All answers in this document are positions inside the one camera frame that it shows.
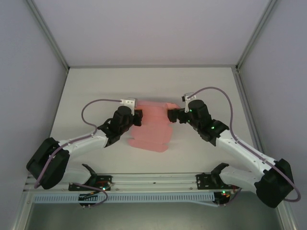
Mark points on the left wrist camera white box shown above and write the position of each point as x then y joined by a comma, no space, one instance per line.
129,102

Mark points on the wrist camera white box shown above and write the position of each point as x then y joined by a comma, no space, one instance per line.
187,97
129,102

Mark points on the pink paper box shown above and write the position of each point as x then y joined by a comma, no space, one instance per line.
151,136

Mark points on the black connector board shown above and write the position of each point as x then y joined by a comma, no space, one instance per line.
87,198
223,198

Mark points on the aluminium mounting rail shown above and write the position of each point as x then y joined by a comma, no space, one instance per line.
153,179

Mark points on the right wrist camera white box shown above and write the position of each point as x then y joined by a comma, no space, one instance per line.
187,97

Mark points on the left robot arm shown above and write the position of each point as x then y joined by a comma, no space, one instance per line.
79,143

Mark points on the aluminium frame post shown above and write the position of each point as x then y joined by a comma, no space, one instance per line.
48,34
256,34

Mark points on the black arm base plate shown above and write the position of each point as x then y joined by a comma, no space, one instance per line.
204,180
105,182

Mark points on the aluminium frame crossbar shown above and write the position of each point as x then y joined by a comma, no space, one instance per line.
153,65

